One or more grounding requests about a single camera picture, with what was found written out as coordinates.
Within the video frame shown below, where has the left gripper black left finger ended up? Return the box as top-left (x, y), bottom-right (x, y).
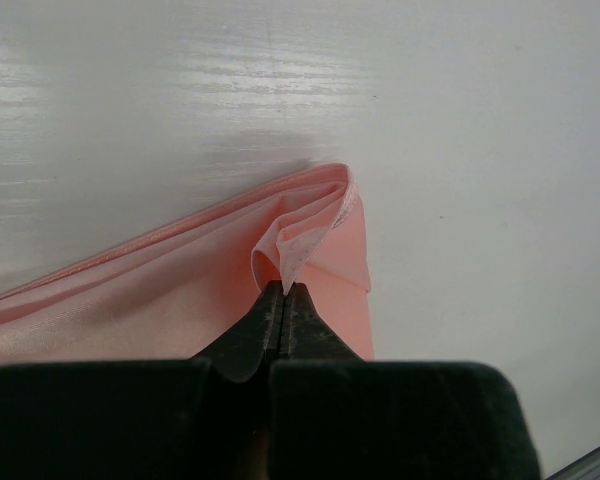
top-left (0, 282), bottom-right (284, 479)

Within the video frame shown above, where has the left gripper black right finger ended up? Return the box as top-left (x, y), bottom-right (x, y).
top-left (269, 284), bottom-right (541, 479)

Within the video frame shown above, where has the pink satin napkin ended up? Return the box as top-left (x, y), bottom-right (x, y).
top-left (0, 164), bottom-right (373, 365)

